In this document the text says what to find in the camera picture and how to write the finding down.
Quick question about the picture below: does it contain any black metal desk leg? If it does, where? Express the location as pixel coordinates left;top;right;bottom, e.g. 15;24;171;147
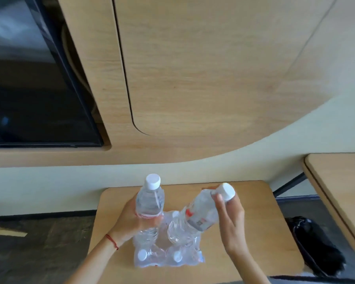
273;172;306;197

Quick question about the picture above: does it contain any black bag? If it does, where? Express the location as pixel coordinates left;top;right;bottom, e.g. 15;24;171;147
285;216;347;277

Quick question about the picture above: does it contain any red string bracelet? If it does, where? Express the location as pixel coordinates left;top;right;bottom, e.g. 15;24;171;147
105;234;119;251

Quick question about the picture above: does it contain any person's left forearm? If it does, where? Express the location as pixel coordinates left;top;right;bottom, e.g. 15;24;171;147
64;235;128;284

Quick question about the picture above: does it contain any person's right hand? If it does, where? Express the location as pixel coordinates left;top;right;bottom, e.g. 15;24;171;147
211;191;249;255

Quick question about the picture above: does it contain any black flat screen television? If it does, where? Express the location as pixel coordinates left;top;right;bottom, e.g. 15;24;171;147
0;0;104;148

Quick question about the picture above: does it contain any person's right forearm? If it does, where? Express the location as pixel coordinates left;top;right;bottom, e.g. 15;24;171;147
228;247;273;284

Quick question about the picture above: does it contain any person's left hand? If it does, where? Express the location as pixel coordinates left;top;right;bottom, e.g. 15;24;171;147
109;193;164;246

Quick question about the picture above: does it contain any light wooden desk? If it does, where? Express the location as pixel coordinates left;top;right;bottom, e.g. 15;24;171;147
303;153;355;258

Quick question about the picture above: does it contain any clear plastic shrink wrap pack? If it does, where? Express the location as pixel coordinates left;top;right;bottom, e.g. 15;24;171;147
132;210;206;268

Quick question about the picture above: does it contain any clear water bottle white cap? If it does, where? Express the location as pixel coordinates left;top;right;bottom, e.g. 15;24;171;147
167;183;236;246
134;247;158;268
166;246;187;267
133;173;165;249

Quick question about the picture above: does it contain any light wooden wall panel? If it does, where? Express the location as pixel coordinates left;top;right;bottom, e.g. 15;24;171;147
0;0;355;168

